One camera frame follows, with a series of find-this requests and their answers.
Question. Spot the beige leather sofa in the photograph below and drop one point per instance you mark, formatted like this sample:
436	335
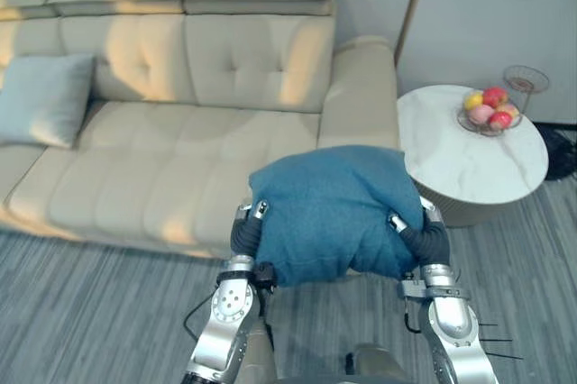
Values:
180	100

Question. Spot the orange peach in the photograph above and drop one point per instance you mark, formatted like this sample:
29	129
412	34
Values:
509	110

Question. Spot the light blue cushion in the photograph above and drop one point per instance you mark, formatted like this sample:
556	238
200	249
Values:
43	97

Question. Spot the pink peach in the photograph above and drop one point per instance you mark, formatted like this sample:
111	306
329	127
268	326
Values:
480	114

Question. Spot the yellow fruit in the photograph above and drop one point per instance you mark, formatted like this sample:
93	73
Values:
473	100

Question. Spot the black bag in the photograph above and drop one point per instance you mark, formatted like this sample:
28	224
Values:
556	152

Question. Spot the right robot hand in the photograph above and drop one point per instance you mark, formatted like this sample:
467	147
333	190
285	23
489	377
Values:
428	236

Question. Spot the round white marble side table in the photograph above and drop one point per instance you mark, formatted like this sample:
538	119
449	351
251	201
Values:
473	154

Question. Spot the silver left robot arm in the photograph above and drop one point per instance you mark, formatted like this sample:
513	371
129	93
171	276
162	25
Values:
223	321

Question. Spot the red apple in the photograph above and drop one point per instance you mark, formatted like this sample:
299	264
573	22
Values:
495	96
501	121

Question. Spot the dark blue cushion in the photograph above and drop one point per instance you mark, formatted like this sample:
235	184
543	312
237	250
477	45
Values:
336	217

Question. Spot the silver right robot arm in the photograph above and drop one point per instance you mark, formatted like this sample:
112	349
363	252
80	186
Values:
451	321

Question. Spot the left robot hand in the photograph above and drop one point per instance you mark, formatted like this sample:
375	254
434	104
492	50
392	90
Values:
245	234

